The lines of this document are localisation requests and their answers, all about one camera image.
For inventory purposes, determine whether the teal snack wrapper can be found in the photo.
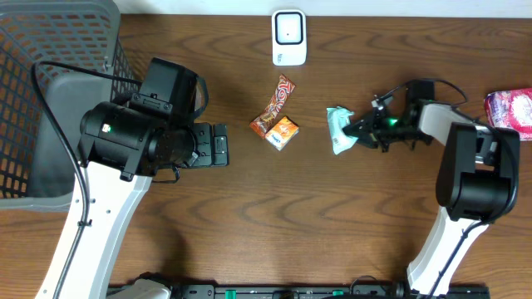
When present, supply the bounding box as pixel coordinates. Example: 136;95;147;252
327;106;358;155

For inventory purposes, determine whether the orange small snack packet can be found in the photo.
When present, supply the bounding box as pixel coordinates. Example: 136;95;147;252
265;116;299;150

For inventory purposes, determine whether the red chocolate bar wrapper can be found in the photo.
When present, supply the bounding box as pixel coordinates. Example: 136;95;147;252
249;74;296;139

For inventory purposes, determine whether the red purple snack bag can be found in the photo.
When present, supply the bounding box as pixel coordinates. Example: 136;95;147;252
484;88;531;140

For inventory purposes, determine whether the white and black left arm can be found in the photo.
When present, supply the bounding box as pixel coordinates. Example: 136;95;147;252
37;95;229;298

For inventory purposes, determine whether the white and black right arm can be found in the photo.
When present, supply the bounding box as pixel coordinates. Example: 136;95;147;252
342;78;520;298

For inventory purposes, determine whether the white barcode scanner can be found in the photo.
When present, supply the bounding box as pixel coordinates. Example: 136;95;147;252
271;9;308;66

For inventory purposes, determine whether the dark grey plastic basket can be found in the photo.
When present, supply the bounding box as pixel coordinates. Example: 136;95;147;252
1;0;136;212

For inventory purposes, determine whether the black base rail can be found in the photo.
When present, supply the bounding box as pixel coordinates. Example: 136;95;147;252
107;283;491;299

